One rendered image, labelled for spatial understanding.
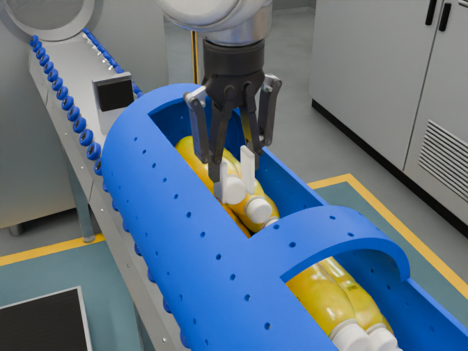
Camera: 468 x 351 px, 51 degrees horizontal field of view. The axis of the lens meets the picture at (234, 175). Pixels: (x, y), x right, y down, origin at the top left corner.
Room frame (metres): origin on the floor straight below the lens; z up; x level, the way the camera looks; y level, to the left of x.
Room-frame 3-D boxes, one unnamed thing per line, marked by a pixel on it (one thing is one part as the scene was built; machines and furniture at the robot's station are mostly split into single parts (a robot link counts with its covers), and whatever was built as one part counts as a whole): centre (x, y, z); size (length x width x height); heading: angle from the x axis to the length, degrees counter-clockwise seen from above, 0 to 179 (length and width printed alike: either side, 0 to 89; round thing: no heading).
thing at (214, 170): (0.56, 0.04, 1.22); 0.03 x 0.01 x 0.05; 118
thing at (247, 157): (0.59, -0.02, 1.19); 0.03 x 0.01 x 0.07; 28
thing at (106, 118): (1.18, 0.31, 1.00); 0.10 x 0.04 x 0.15; 118
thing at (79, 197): (1.77, 0.70, 0.31); 0.06 x 0.06 x 0.63; 28
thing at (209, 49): (0.58, 0.00, 1.34); 0.08 x 0.07 x 0.09; 118
